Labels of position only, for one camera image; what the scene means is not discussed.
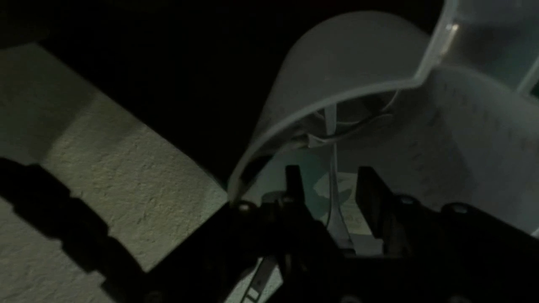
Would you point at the clear plastic measuring cup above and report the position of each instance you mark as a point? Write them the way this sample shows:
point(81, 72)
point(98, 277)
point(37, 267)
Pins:
point(347, 62)

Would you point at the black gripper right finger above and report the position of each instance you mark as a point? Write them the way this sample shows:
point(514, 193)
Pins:
point(374, 195)

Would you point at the black side table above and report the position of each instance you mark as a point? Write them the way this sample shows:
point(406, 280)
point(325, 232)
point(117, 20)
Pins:
point(196, 85)

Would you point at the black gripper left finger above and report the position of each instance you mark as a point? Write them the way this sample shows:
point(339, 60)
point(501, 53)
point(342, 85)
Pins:
point(295, 188)

